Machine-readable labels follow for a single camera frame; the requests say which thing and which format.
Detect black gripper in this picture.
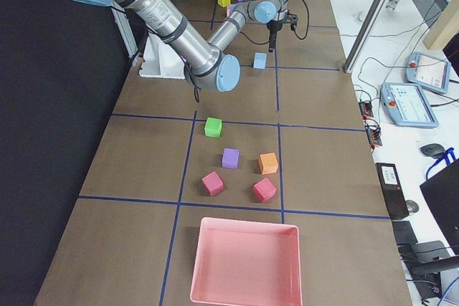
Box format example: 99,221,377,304
267,21,283,52

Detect light blue foam block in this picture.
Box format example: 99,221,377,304
252,52,268,70

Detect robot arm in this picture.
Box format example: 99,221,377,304
73,0,287,92

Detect pink foam block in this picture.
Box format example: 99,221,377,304
226,4,235,17

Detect green foam block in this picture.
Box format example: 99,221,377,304
204,117,222,138

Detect orange foam block right side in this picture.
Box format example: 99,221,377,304
258,153,278,175

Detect purple foam block right side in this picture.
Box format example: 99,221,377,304
222,148,240,169

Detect near teach pendant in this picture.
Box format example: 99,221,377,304
381,82,439,128

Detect teach pendant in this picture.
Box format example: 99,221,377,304
405,52,452,94
381,82,439,128

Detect magenta foam block far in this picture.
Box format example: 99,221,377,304
252,178,277,203

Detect magenta foam block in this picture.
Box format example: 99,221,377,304
202,171,224,196
252,178,277,203

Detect far teach pendant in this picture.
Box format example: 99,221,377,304
405,52,452,94

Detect magenta foam block near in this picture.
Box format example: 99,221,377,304
202,171,224,196

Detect black computer mouse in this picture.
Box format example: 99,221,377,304
420,143,445,159

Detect black box with label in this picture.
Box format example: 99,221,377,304
375,163,409,220

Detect pink plastic tray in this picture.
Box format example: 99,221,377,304
190,217,303,305

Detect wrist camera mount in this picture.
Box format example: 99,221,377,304
284,12,298,32

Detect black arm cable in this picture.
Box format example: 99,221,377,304
238,0,310,46

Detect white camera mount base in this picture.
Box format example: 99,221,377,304
139,34,184,80

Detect aluminium frame post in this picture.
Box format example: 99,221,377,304
343,0,388,74

